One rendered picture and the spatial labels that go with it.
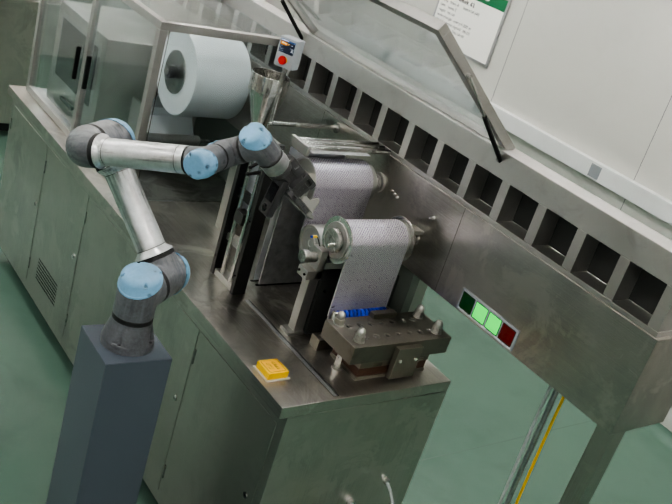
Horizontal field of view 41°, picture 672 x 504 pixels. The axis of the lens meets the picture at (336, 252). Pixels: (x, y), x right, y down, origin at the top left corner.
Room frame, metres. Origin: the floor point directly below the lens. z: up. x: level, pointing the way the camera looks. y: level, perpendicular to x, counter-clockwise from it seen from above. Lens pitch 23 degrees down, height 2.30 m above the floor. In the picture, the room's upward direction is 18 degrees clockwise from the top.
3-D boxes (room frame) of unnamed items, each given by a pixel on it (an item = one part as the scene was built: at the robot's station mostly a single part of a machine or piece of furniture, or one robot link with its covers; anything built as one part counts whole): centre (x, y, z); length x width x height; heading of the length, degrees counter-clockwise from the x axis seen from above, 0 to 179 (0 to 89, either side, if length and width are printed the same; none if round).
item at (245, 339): (3.26, 0.61, 0.88); 2.52 x 0.66 x 0.04; 42
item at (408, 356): (2.46, -0.31, 0.97); 0.10 x 0.03 x 0.11; 132
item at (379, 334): (2.51, -0.23, 1.00); 0.40 x 0.16 x 0.06; 132
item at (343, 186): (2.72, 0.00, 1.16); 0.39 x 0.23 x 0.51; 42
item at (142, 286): (2.19, 0.49, 1.07); 0.13 x 0.12 x 0.14; 165
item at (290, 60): (2.97, 0.35, 1.66); 0.07 x 0.07 x 0.10; 68
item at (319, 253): (2.54, 0.06, 1.05); 0.06 x 0.05 x 0.31; 132
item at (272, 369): (2.27, 0.07, 0.91); 0.07 x 0.07 x 0.02; 42
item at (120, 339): (2.19, 0.49, 0.95); 0.15 x 0.15 x 0.10
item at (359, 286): (2.58, -0.12, 1.11); 0.23 x 0.01 x 0.18; 132
